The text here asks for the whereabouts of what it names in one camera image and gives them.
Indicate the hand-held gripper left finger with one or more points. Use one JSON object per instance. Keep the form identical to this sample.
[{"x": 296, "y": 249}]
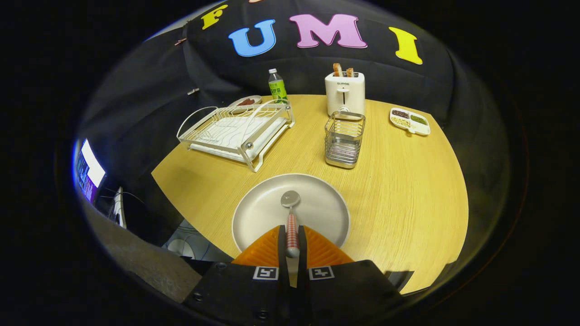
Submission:
[{"x": 282, "y": 253}]

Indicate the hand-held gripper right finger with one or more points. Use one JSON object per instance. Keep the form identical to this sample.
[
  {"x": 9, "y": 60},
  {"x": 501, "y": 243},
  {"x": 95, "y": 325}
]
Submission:
[{"x": 302, "y": 260}]

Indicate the grey round plate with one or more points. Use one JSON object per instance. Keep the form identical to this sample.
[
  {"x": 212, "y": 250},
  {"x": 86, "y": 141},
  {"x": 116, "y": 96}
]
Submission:
[{"x": 263, "y": 213}]

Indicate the small beige sausage dish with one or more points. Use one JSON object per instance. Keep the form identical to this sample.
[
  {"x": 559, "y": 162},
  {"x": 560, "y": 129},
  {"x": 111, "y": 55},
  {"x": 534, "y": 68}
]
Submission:
[{"x": 235, "y": 104}]

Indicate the white divided bean dish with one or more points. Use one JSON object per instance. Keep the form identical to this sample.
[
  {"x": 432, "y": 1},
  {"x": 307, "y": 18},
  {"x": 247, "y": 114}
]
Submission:
[{"x": 410, "y": 121}]

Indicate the white round object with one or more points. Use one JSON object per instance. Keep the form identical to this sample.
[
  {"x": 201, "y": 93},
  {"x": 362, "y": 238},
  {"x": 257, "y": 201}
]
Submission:
[{"x": 181, "y": 248}]

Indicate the red sausage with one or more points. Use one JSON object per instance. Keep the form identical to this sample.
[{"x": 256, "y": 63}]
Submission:
[{"x": 247, "y": 102}]

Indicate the green label drink bottle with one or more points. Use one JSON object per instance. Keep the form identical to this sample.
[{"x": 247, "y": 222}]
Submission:
[{"x": 277, "y": 90}]

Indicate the white device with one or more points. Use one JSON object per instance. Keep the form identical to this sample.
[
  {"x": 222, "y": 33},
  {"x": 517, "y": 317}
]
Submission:
[{"x": 118, "y": 208}]

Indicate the white toaster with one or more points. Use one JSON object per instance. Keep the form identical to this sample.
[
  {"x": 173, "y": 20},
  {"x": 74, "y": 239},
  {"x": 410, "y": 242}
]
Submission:
[{"x": 351, "y": 95}]

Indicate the white clip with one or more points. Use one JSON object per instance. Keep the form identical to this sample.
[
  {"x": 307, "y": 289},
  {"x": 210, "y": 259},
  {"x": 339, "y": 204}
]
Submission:
[{"x": 193, "y": 91}]

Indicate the computer monitor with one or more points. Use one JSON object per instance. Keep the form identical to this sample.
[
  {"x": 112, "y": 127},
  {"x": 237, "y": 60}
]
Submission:
[{"x": 90, "y": 170}]

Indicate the red clip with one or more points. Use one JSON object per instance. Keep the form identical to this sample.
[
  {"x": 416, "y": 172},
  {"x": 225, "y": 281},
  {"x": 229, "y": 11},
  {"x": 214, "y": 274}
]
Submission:
[{"x": 180, "y": 41}]

